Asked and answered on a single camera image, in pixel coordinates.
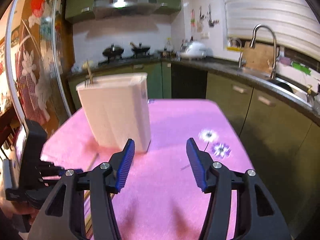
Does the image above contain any white window blind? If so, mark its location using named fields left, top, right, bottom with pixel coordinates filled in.
left=224, top=0, right=319, bottom=60

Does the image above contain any wooden chopstick pair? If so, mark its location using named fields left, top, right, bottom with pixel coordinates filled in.
left=87, top=153, right=99, bottom=171
left=83, top=189, right=117, bottom=240

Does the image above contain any white plastic utensil holder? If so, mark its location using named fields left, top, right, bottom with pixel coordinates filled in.
left=76, top=73, right=151, bottom=153

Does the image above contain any glass sliding door floral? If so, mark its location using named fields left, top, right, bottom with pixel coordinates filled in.
left=1, top=0, right=75, bottom=135

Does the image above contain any black plastic fork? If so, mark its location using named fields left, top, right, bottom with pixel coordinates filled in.
left=84, top=79, right=93, bottom=88

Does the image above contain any pink floral tablecloth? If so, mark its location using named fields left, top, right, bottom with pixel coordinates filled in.
left=39, top=98, right=254, bottom=240

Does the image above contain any steel range hood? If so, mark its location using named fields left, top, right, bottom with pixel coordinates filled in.
left=93, top=0, right=161, bottom=20

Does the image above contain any steel kitchen faucet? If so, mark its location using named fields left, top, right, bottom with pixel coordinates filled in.
left=246, top=23, right=278, bottom=80

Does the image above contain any black wok right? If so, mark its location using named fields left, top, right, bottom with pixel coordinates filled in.
left=130, top=42, right=151, bottom=55

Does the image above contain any wooden cutting board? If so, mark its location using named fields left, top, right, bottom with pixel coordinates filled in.
left=243, top=41, right=274, bottom=74

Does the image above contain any wooden chopstick single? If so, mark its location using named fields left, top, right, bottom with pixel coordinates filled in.
left=86, top=60, right=93, bottom=86

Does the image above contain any white rice cooker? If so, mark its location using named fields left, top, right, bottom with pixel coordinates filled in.
left=179, top=41, right=207, bottom=59

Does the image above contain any small steel tap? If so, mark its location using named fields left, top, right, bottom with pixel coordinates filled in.
left=226, top=37, right=246, bottom=68

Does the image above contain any steel sink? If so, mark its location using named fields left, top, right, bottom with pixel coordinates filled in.
left=237, top=67, right=313, bottom=107

